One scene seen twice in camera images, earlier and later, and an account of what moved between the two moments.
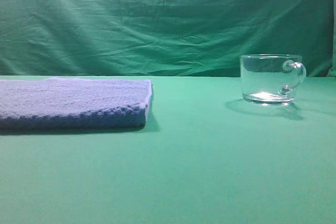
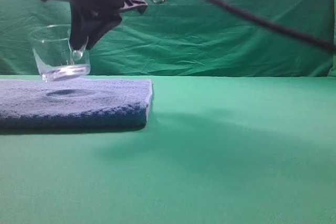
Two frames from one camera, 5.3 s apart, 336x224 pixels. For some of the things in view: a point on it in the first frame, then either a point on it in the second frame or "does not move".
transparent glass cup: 269,79 → 56,59
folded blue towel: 69,103 does not move
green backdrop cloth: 164,24 does not move
